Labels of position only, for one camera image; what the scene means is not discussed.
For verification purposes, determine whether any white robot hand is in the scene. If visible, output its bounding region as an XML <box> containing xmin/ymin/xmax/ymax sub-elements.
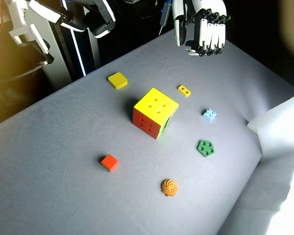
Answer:
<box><xmin>29</xmin><ymin>0</ymin><xmax>116</xmax><ymax>39</ymax></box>
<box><xmin>172</xmin><ymin>0</ymin><xmax>231</xmax><ymax>57</ymax></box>

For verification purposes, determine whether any Rubik's cube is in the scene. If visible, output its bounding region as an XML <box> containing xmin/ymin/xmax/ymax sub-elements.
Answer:
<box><xmin>132</xmin><ymin>87</ymin><xmax>180</xmax><ymax>140</ymax></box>

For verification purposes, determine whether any orange square block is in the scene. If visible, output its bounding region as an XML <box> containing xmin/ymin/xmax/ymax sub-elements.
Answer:
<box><xmin>100</xmin><ymin>154</ymin><xmax>120</xmax><ymax>173</ymax></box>

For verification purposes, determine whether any grey adapter module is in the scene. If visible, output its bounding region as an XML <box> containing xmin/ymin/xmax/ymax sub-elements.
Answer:
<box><xmin>158</xmin><ymin>0</ymin><xmax>172</xmax><ymax>36</ymax></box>

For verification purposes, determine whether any yellow two-hole block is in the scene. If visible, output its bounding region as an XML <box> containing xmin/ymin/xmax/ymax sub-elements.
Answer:
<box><xmin>177</xmin><ymin>85</ymin><xmax>192</xmax><ymax>98</ymax></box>

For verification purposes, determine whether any yellow rounded square block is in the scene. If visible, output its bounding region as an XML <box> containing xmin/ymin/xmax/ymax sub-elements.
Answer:
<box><xmin>107</xmin><ymin>72</ymin><xmax>128</xmax><ymax>90</ymax></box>

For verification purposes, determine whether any light blue studded brick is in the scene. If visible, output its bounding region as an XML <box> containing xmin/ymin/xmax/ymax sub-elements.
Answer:
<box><xmin>202</xmin><ymin>108</ymin><xmax>218</xmax><ymax>123</ymax></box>

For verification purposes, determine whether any green pentagon holed block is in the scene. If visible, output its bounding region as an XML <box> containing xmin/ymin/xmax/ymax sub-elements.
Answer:
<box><xmin>196</xmin><ymin>140</ymin><xmax>216</xmax><ymax>159</ymax></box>

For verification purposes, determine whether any white backdrop sheet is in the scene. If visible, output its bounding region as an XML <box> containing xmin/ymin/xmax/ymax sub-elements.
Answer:
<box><xmin>217</xmin><ymin>90</ymin><xmax>294</xmax><ymax>235</ymax></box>

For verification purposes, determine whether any orange swirl toy cookie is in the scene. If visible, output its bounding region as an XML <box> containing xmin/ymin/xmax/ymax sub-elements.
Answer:
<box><xmin>160</xmin><ymin>179</ymin><xmax>179</xmax><ymax>197</ymax></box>

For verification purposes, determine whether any grey table cloth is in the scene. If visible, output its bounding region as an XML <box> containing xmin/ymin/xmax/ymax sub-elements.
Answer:
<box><xmin>0</xmin><ymin>28</ymin><xmax>294</xmax><ymax>235</ymax></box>

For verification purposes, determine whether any black camera cable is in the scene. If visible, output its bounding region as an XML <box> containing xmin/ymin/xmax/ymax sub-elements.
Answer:
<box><xmin>0</xmin><ymin>60</ymin><xmax>49</xmax><ymax>85</ymax></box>

